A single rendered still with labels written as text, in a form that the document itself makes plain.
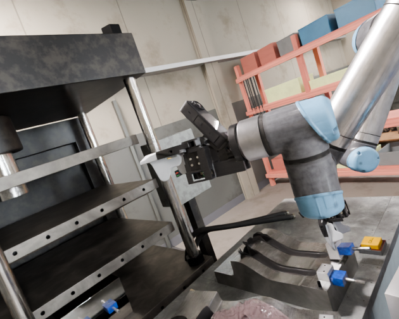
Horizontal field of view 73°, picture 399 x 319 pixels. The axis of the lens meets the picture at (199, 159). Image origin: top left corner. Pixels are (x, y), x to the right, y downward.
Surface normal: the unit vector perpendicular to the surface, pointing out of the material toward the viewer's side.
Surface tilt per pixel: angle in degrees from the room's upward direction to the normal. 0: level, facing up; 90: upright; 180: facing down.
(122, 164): 90
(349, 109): 87
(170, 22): 90
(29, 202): 90
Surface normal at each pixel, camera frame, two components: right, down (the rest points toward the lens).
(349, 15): -0.73, 0.34
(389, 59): -0.13, 0.39
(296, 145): -0.56, 0.30
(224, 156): -0.44, 0.14
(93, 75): 0.66, -0.13
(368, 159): -0.08, 0.17
